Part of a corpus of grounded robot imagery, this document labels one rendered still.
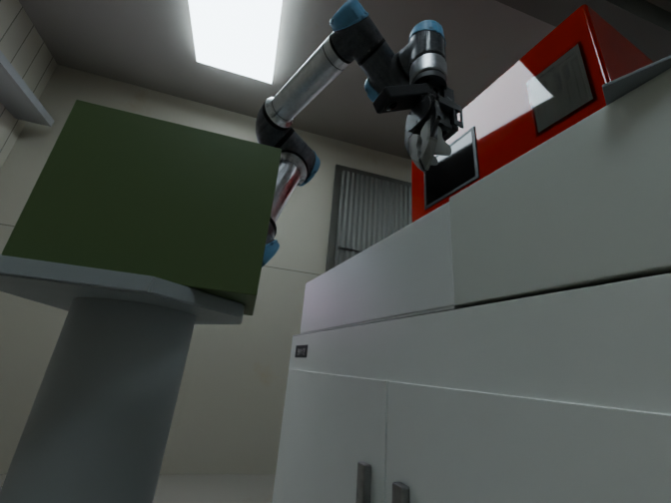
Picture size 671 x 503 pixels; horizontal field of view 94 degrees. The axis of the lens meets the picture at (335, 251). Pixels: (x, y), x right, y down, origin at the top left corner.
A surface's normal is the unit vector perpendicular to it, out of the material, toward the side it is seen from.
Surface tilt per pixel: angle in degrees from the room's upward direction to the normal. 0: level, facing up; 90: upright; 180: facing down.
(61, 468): 90
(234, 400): 90
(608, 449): 90
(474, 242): 90
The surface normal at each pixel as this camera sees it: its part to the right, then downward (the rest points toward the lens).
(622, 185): -0.90, -0.22
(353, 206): 0.29, -0.32
